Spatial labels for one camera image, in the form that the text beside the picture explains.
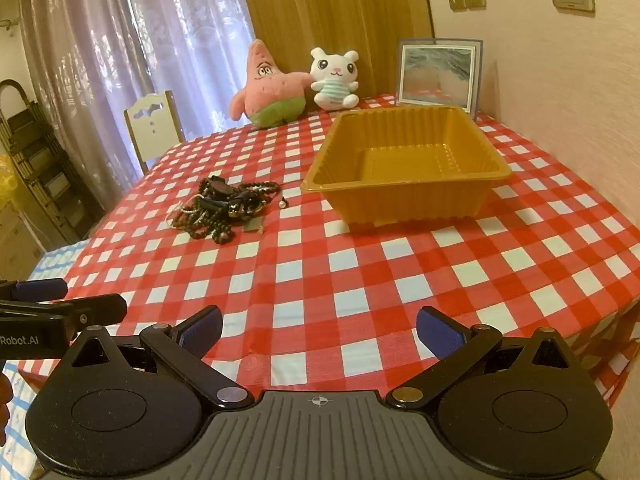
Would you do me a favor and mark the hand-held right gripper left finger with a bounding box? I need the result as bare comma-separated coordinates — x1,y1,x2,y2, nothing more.
60,306,252,411

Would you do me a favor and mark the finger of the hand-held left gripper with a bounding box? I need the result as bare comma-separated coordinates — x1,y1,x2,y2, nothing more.
0,294,129,343
0,279,69,302

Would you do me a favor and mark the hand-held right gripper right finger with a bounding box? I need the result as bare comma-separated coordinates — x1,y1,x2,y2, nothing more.
386,306,583,413

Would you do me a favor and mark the pile of dark bead bracelets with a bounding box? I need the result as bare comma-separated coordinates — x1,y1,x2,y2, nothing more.
167,174,290,247

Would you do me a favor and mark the gold plastic tray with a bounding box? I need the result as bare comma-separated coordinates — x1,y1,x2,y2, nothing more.
300,106,513,233

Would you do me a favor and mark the person's left hand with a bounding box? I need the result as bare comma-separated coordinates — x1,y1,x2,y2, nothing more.
0,372,12,447

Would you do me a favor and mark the blue checkered cloth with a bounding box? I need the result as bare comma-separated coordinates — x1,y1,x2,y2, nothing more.
0,240,91,480

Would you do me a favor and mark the red white checkered tablecloth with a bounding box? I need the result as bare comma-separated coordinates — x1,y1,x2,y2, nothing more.
17,94,640,411

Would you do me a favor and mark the black shelf rack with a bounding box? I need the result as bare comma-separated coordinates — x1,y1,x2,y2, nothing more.
0,80,103,252

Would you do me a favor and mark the white wooden chair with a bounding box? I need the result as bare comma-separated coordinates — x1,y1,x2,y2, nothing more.
123,90,187,173

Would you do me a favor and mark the mauve curtain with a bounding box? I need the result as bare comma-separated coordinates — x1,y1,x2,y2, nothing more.
20,0,151,211

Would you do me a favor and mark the pink starfish plush toy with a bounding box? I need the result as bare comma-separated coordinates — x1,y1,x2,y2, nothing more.
230,39,313,128

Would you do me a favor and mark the framed picture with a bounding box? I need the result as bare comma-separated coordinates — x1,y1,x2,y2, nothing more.
396,38,485,115

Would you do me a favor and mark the white bunny plush toy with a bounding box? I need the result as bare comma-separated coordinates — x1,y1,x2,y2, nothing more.
306,47,362,112

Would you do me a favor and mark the sheer lace curtain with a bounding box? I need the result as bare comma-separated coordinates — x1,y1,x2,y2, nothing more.
122,0,257,141

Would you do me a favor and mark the wooden wall panel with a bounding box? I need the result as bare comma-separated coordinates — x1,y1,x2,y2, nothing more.
235,0,434,111

